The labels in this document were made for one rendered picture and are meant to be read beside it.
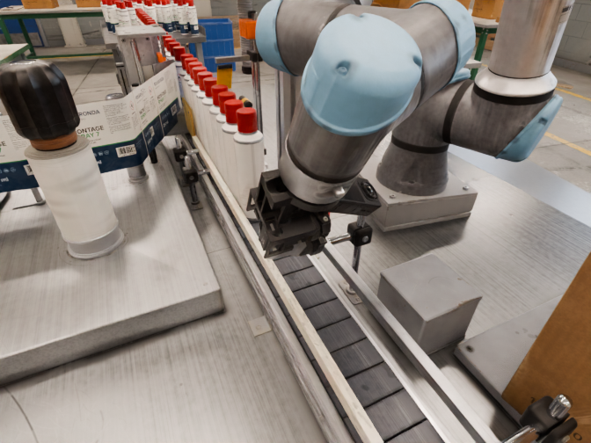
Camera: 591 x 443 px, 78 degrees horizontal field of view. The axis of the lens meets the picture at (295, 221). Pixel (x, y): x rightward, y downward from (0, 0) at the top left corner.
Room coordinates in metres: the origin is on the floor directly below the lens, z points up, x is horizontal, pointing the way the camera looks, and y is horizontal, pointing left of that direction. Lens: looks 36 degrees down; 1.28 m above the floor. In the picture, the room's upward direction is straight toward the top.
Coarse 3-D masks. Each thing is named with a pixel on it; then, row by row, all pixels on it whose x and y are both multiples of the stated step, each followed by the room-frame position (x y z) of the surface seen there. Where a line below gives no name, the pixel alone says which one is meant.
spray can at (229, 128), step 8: (224, 104) 0.63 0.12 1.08; (232, 104) 0.62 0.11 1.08; (240, 104) 0.63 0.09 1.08; (232, 112) 0.62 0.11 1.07; (232, 120) 0.62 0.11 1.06; (224, 128) 0.62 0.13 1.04; (232, 128) 0.61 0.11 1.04; (224, 136) 0.62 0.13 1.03; (232, 136) 0.61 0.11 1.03; (224, 144) 0.62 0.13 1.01; (232, 144) 0.61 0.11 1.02; (232, 152) 0.61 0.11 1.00; (232, 160) 0.61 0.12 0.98; (232, 168) 0.61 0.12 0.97; (232, 176) 0.61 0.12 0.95; (232, 184) 0.61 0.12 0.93; (232, 192) 0.62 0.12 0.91
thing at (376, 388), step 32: (256, 224) 0.55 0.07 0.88; (256, 256) 0.46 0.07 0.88; (288, 256) 0.46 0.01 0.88; (320, 288) 0.39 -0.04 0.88; (288, 320) 0.33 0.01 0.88; (320, 320) 0.33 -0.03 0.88; (352, 320) 0.33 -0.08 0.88; (352, 352) 0.28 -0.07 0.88; (352, 384) 0.23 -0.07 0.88; (384, 384) 0.23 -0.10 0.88; (384, 416) 0.20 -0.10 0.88; (416, 416) 0.20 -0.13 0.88
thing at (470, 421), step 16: (336, 256) 0.37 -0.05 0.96; (352, 272) 0.34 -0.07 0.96; (368, 288) 0.31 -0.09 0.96; (368, 304) 0.29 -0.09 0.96; (384, 320) 0.26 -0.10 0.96; (400, 336) 0.24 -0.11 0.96; (416, 352) 0.22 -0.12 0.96; (432, 368) 0.20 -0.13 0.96; (432, 384) 0.19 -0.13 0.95; (448, 384) 0.19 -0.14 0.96; (448, 400) 0.17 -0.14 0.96; (464, 400) 0.17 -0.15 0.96; (464, 416) 0.16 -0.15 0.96; (480, 432) 0.14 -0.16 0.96
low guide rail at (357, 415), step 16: (208, 160) 0.75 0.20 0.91; (224, 192) 0.61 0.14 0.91; (240, 208) 0.55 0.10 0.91; (240, 224) 0.52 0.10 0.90; (256, 240) 0.46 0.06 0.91; (272, 272) 0.39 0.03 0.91; (288, 288) 0.35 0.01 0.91; (288, 304) 0.33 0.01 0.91; (304, 320) 0.30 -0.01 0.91; (304, 336) 0.28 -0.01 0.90; (320, 352) 0.25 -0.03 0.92; (336, 368) 0.23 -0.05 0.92; (336, 384) 0.21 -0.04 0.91; (352, 400) 0.20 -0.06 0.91; (352, 416) 0.18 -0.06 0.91; (368, 432) 0.17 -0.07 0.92
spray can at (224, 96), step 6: (222, 96) 0.67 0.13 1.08; (228, 96) 0.67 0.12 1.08; (234, 96) 0.68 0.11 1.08; (222, 102) 0.67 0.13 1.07; (222, 108) 0.67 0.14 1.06; (222, 114) 0.67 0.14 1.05; (216, 120) 0.67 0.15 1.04; (222, 120) 0.66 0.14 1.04; (222, 126) 0.66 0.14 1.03; (222, 132) 0.66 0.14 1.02; (222, 138) 0.66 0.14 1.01; (222, 144) 0.66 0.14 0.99; (222, 150) 0.67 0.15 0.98; (222, 156) 0.67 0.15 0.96; (222, 162) 0.67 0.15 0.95; (228, 186) 0.66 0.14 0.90
